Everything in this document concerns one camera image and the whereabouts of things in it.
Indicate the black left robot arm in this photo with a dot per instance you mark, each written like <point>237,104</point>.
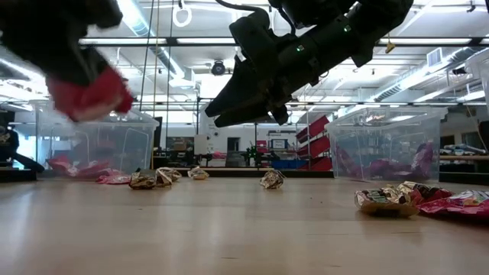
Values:
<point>38,23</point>

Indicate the small monitor screen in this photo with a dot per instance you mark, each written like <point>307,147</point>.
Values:
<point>278,144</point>

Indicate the black metal frame stand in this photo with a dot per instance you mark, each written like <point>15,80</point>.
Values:
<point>197,122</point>

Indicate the white vent box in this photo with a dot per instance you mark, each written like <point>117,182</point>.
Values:
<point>435,57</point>

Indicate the blue storage bin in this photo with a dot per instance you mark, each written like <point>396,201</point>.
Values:
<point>288,164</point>

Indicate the large clear plastic bin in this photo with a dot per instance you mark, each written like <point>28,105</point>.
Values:
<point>482,76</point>

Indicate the yellow hanging power plug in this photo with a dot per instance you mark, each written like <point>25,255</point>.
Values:
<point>389,47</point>

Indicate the white cabinet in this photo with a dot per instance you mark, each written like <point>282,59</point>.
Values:
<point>208,133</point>

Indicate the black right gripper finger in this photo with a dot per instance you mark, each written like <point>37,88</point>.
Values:
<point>248,116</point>
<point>238,91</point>

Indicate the red bin shelving rack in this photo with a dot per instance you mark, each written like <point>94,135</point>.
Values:
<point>317,147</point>

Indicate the black ceiling camera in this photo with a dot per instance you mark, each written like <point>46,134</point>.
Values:
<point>218,68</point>

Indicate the black background robot arm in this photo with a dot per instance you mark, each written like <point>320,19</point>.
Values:
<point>252,154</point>

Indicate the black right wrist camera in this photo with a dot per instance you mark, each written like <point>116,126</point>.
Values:
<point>252,36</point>

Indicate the wooden workbench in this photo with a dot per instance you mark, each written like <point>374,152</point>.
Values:
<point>464,157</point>

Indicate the small clear plastic bin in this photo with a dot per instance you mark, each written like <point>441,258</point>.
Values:
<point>382,126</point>
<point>133,145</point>

